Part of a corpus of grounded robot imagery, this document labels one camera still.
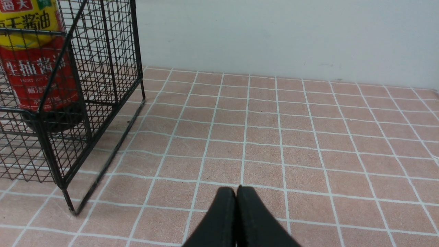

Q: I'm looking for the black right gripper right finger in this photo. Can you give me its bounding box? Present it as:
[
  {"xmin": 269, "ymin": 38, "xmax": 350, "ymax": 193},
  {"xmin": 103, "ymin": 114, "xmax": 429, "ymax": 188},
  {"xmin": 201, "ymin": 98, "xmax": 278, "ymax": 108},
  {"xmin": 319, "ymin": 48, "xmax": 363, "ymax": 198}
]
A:
[{"xmin": 236, "ymin": 186, "xmax": 301, "ymax": 247}]

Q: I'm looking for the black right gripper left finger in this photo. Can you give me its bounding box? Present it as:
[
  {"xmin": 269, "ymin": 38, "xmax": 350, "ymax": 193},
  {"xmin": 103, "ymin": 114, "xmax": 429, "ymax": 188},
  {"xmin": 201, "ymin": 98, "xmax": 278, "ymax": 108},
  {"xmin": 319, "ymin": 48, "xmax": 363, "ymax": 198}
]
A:
[{"xmin": 182, "ymin": 187, "xmax": 236, "ymax": 247}]

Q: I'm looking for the light soy sauce bottle red label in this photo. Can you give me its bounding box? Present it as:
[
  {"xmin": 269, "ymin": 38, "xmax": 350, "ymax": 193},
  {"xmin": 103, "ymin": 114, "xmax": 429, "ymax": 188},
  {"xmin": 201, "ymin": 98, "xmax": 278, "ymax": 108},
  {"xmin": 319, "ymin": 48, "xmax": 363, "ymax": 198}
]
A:
[{"xmin": 0, "ymin": 0, "xmax": 84, "ymax": 133}]

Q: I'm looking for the black wire mesh shelf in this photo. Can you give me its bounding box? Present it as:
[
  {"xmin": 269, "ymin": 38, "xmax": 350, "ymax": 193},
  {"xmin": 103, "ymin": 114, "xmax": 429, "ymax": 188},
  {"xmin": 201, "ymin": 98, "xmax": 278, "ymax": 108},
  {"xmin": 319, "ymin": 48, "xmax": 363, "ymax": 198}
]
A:
[{"xmin": 1, "ymin": 0, "xmax": 146, "ymax": 216}]

